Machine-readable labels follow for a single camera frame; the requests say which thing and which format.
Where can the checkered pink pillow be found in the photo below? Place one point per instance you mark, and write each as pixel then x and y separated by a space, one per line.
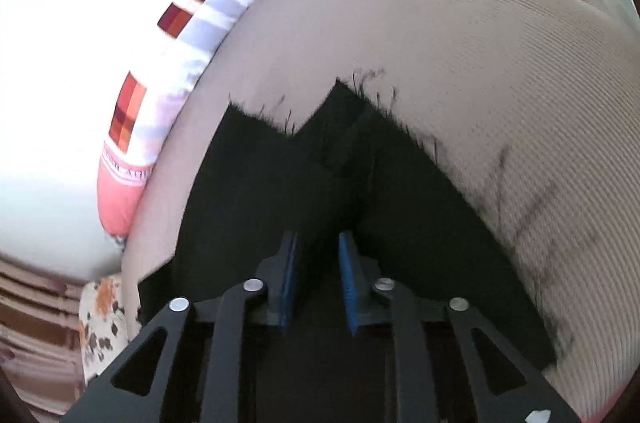
pixel 200 28

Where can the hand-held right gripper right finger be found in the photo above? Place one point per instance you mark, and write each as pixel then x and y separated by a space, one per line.
pixel 348 283

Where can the floral white pillow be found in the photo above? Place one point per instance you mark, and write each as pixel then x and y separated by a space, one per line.
pixel 100 318

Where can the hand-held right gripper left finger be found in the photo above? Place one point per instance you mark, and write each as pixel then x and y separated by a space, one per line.
pixel 289 275

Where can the brown striped curtain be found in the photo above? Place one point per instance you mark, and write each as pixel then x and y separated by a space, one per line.
pixel 35 328

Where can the beige woven bed mat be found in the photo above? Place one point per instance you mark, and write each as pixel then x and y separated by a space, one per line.
pixel 450 28

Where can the black pants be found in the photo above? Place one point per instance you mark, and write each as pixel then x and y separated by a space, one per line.
pixel 260 173

